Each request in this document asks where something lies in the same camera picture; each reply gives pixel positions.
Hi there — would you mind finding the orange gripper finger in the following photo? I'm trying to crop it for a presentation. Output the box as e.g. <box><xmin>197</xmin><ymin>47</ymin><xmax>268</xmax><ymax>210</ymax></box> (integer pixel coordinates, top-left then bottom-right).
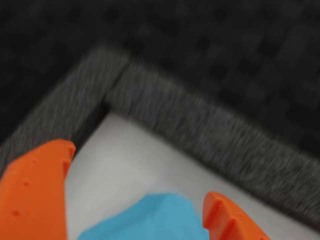
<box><xmin>201</xmin><ymin>191</ymin><xmax>272</xmax><ymax>240</ymax></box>
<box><xmin>0</xmin><ymin>139</ymin><xmax>77</xmax><ymax>240</ymax></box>

